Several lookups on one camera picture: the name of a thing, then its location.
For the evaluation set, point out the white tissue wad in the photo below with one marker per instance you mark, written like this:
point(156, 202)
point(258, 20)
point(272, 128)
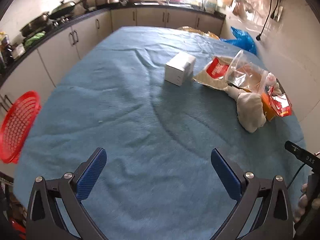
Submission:
point(249, 108)

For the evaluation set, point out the blue table cloth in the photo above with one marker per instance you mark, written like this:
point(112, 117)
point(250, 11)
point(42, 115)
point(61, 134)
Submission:
point(158, 182)

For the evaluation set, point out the red white snack bag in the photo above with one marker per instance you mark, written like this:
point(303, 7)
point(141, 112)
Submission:
point(214, 73)

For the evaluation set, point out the red plastic mesh basket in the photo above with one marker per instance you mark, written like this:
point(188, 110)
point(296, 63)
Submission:
point(17, 125)

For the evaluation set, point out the yellow plastic bag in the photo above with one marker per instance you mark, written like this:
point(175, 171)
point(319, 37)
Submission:
point(193, 30)

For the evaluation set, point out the kitchen base cabinets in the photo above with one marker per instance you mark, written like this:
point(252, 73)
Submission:
point(49, 59)

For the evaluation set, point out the green cloth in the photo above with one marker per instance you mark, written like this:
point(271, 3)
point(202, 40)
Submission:
point(28, 42)

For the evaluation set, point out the red torn wrapper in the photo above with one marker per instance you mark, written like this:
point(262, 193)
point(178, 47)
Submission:
point(280, 103)

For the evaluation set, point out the dark frying pan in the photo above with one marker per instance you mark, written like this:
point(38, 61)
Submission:
point(32, 26)

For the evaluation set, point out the white cardboard box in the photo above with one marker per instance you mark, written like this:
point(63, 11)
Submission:
point(179, 68)

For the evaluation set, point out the clear plastic bag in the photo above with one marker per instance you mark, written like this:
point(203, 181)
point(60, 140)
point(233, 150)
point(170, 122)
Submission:
point(246, 75)

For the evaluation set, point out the blue plastic bag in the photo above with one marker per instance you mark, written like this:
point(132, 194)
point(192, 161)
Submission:
point(242, 39)

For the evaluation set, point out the right gloved hand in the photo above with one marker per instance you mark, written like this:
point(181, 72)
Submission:
point(302, 204)

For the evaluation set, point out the black wok with handle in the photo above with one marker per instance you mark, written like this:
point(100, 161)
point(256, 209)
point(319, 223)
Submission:
point(64, 9)

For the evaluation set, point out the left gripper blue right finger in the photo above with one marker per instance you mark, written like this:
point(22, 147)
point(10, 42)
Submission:
point(228, 176)

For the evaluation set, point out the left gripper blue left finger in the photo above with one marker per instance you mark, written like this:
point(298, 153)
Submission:
point(88, 172)

